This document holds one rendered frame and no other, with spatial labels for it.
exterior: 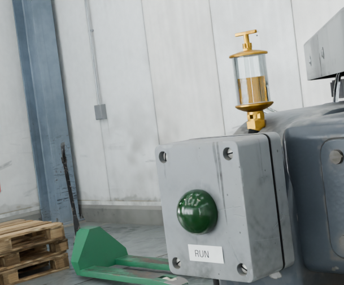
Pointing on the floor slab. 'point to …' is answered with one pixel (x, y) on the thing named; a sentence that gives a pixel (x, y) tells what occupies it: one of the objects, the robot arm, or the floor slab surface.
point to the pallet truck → (111, 253)
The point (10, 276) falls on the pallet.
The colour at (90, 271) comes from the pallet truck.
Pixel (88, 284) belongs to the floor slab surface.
